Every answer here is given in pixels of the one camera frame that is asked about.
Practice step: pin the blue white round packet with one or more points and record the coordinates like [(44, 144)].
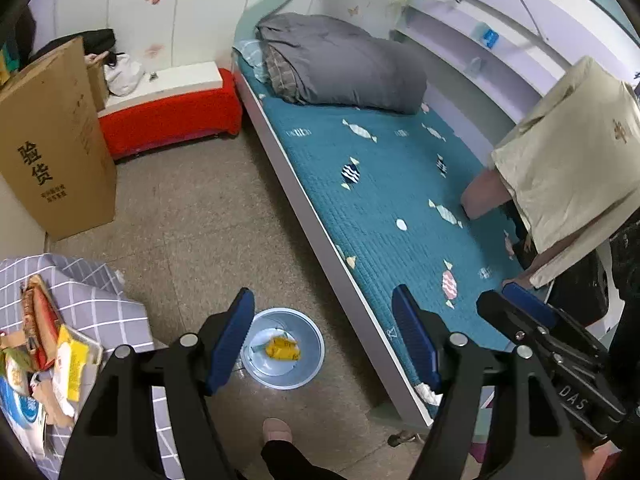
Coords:
[(20, 410)]

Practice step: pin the tall printed cardboard box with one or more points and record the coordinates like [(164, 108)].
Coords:
[(55, 145)]

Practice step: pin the yellow packet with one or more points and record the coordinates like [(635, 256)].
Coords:
[(70, 365)]

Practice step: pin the teal hanging garment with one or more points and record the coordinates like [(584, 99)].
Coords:
[(7, 55)]

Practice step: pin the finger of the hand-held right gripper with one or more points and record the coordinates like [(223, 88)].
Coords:
[(530, 305), (500, 312)]

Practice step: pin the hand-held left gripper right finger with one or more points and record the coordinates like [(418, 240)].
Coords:
[(415, 340)]

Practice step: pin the black hanging coat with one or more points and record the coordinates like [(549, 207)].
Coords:
[(22, 30)]

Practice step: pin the red covered low bench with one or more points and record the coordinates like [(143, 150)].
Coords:
[(170, 120)]

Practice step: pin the round table grey checked cloth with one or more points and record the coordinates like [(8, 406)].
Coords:
[(95, 290)]

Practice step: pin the green white packet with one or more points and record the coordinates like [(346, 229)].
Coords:
[(15, 370)]

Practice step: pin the pink hanging garment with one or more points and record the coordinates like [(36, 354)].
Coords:
[(482, 195)]

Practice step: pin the black glossy bag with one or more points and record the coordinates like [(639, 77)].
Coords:
[(575, 285)]

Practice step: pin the teal plaid pillow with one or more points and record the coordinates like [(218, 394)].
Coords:
[(250, 55)]

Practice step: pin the grey duvet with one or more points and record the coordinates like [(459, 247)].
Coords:
[(345, 65)]

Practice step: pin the light blue trash bin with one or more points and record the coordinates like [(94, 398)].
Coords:
[(307, 360)]

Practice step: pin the blue box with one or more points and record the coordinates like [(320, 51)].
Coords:
[(490, 36)]

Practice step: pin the person's right forearm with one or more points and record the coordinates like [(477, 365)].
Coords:
[(612, 465)]

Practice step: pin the pink flower wall sticker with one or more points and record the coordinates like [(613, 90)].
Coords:
[(154, 50)]

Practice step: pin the person's leg black pants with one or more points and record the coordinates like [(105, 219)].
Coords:
[(295, 462)]

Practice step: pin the teal white bunk bed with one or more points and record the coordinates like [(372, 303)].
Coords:
[(310, 200)]

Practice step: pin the small orange butterfly sticker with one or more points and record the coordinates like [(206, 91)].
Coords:
[(352, 10)]

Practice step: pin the white cloth bag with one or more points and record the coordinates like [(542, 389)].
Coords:
[(122, 77)]

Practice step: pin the bed with teal sheet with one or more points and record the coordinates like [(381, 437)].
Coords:
[(400, 185)]

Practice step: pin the beige hanging shirt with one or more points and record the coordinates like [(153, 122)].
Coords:
[(565, 170)]

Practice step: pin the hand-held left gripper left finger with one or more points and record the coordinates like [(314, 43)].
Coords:
[(229, 341)]

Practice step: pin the yellow wrapper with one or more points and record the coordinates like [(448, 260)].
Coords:
[(282, 349)]

